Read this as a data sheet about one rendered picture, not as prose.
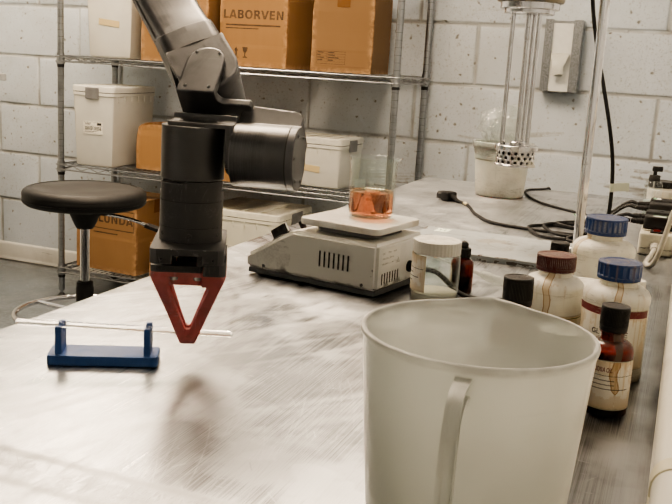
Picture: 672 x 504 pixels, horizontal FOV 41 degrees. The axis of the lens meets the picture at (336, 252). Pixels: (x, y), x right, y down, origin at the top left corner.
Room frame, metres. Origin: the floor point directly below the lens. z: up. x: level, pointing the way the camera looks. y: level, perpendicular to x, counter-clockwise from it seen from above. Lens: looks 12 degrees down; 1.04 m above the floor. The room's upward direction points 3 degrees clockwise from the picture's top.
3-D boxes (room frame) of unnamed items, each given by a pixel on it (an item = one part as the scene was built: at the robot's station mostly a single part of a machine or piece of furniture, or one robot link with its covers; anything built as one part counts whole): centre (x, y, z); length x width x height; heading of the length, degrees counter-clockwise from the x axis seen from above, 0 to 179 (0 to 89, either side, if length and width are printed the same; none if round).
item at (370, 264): (1.19, -0.01, 0.79); 0.22 x 0.13 x 0.08; 59
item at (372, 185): (1.18, -0.04, 0.88); 0.07 x 0.06 x 0.08; 75
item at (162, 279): (0.83, 0.14, 0.82); 0.07 x 0.07 x 0.09; 6
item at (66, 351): (0.81, 0.21, 0.77); 0.10 x 0.03 x 0.04; 96
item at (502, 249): (1.45, -0.27, 0.76); 0.30 x 0.20 x 0.01; 69
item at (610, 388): (0.76, -0.24, 0.80); 0.04 x 0.04 x 0.10
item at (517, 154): (1.45, -0.28, 1.02); 0.07 x 0.07 x 0.25
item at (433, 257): (1.10, -0.12, 0.79); 0.06 x 0.06 x 0.08
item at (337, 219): (1.18, -0.03, 0.83); 0.12 x 0.12 x 0.01; 59
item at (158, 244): (0.82, 0.13, 0.89); 0.10 x 0.07 x 0.07; 6
